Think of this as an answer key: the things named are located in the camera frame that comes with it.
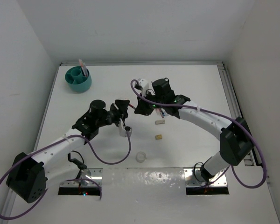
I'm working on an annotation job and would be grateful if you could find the purple cable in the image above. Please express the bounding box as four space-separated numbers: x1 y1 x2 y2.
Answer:
130 79 268 189
0 130 132 220

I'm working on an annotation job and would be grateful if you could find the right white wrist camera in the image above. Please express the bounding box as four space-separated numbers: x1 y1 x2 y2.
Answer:
134 78 149 97

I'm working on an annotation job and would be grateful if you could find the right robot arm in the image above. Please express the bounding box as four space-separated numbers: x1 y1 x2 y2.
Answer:
133 78 253 182

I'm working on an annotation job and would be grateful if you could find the clear tape roll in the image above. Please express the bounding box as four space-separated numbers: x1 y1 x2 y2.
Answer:
136 152 147 163

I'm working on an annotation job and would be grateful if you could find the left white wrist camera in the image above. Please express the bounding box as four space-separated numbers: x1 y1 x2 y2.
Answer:
118 119 132 137

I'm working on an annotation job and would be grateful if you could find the aluminium table frame rail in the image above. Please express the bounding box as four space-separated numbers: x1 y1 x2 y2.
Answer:
60 61 224 66

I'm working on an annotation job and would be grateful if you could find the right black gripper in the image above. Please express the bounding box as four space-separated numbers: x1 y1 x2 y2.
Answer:
135 89 165 116

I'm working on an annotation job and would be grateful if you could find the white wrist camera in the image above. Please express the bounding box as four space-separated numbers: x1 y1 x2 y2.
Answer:
134 78 149 97
118 119 132 137

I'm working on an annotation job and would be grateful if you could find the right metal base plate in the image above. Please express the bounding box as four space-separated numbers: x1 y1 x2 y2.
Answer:
183 168 228 188

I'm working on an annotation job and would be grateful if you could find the tan pencil sharpener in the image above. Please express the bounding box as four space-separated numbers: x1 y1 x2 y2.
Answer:
155 134 162 140

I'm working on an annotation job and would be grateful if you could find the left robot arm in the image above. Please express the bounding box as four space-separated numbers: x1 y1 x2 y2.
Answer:
7 99 132 203

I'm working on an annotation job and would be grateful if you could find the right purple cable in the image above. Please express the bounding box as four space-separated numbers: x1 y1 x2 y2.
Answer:
130 79 268 189

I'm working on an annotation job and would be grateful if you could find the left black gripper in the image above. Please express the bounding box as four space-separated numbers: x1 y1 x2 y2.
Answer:
96 99 130 127

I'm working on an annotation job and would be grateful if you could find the white eraser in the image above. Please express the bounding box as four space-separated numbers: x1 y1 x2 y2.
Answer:
155 119 165 125

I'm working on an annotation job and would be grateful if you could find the teal divided pen holder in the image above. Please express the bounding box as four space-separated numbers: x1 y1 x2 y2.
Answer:
65 66 92 93

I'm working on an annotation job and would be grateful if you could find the metal base plate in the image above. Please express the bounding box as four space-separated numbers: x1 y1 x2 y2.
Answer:
59 168 103 188
183 168 228 188

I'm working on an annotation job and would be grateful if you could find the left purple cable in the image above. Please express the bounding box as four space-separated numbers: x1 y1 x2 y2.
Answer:
0 130 132 220

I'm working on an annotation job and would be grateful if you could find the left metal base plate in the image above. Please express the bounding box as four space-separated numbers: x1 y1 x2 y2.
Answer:
59 168 103 188

